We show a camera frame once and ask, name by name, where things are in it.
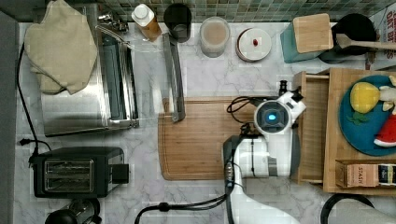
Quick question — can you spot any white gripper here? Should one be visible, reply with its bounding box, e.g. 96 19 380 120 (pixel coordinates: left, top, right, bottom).
254 91 306 135

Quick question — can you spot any wooden drawer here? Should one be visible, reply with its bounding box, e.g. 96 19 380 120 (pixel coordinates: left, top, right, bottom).
292 71 329 184

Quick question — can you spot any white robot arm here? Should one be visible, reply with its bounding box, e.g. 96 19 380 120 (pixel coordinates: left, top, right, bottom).
222 91 305 224

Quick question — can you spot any wooden drawer cabinet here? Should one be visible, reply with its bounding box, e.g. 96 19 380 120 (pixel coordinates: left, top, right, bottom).
317 67 396 197

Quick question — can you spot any wooden cutting board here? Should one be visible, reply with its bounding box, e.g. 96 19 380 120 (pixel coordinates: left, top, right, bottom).
158 97 255 180

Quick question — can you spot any blue plate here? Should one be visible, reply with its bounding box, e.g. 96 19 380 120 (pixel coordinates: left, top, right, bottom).
338 84 396 157

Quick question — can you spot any yellow plush fruit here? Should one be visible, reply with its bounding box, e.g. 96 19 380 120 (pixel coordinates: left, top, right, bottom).
350 82 380 114

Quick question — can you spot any teal canister wooden lid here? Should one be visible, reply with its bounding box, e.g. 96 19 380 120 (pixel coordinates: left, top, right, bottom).
280 13 333 63

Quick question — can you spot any tea box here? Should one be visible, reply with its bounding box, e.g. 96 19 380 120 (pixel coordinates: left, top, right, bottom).
335 160 395 189

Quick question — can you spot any glass jar with powder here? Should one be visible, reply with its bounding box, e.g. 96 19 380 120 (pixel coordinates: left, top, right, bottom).
200 17 231 58

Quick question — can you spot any wooden spatula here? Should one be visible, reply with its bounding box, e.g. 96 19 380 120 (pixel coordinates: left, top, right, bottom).
336 34 396 50

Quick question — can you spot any red white plush toy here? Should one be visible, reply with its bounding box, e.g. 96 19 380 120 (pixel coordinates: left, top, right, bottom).
374 76 396 147

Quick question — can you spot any black rimmed grey object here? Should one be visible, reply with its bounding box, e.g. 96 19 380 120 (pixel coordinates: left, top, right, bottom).
320 193 396 224

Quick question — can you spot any black utensil holder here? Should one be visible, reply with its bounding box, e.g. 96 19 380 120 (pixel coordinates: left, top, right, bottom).
318 13 376 63

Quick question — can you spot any black cup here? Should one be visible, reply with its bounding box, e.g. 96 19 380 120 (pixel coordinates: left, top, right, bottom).
163 4 192 43

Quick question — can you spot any cereal box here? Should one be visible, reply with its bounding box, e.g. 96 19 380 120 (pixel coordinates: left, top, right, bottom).
366 3 396 71

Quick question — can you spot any amber liquid bottle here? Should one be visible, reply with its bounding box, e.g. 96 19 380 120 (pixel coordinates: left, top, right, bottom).
132 4 162 42

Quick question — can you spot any stainless toaster oven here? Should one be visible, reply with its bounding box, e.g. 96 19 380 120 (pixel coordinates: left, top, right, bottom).
41 3 139 137

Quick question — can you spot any black toaster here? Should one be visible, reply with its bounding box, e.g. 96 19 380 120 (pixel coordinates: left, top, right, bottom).
30 147 130 199

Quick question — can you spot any black kettle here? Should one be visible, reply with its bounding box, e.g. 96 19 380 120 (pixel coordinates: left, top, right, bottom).
45 199 102 224

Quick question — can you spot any beige cloth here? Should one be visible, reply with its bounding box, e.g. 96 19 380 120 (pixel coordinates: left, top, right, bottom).
24 0 98 94

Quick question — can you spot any black drawer handle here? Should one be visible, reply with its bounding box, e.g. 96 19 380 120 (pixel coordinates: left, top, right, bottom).
278 80 288 96

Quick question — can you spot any black toaster power cord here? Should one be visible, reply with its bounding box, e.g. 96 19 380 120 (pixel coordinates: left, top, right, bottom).
16 41 52 157

